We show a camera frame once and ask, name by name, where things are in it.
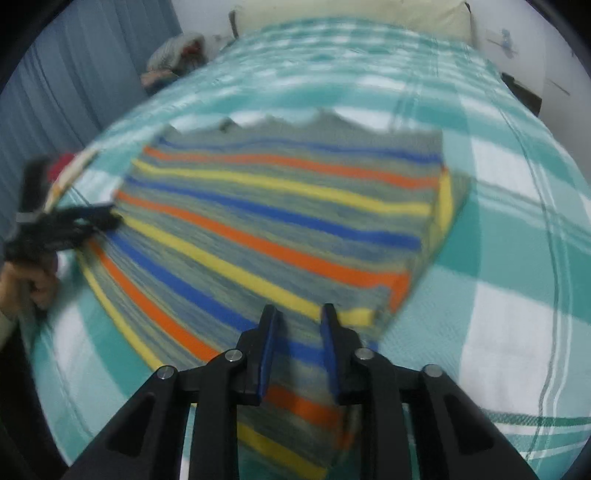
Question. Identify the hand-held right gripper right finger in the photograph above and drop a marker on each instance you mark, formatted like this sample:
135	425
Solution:
330	353

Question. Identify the cream pillow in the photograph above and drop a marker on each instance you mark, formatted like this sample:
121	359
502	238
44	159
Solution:
369	16

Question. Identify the dark nightstand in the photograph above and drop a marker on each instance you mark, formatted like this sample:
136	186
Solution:
521	92

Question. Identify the blue curtain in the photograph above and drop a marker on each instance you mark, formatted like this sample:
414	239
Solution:
87	69

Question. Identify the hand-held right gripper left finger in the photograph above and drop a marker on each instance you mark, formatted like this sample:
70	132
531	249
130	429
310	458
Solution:
268	353

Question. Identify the bed with green plaid sheet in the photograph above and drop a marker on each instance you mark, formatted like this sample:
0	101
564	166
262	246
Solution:
498	221

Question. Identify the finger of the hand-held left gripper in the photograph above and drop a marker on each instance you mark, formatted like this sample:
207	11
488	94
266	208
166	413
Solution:
87	220

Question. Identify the striped knit sweater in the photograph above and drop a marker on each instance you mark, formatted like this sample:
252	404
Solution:
277	240

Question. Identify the wall socket with blue plug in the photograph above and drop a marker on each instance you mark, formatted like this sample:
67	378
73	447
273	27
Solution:
505	40

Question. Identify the pile of mixed clothes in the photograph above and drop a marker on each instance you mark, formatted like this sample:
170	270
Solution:
178	55

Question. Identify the folded red and white clothes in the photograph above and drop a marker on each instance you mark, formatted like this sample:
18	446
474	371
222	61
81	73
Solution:
69	170

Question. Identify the person's left hand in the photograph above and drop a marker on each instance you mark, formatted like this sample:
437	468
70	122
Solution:
34	284

